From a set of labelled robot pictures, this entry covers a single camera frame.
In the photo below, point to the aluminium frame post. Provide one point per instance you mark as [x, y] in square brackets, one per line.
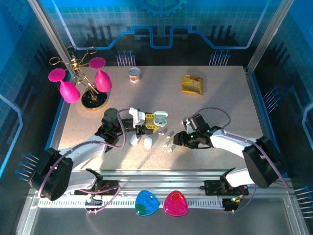
[50, 31]
[271, 31]

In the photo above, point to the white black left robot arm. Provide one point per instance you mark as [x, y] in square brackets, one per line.
[83, 148]

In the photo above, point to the black electronics board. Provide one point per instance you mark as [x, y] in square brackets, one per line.
[231, 202]
[94, 202]

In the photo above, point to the pink wine glass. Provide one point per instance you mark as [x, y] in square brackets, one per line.
[69, 91]
[102, 82]

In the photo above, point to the blue triangular container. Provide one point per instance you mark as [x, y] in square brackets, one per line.
[146, 203]

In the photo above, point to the small tin can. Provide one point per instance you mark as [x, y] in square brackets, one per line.
[134, 76]

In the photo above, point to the aluminium mounting rail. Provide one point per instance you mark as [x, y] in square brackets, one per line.
[159, 177]

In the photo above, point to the pink translucent triangular button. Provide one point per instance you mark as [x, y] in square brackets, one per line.
[175, 203]

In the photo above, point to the white earbud charging case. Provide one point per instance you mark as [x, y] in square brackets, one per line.
[160, 120]

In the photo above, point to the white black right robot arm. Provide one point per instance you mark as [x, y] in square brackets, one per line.
[234, 143]

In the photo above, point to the yellow snack packet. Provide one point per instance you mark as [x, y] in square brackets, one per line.
[192, 85]

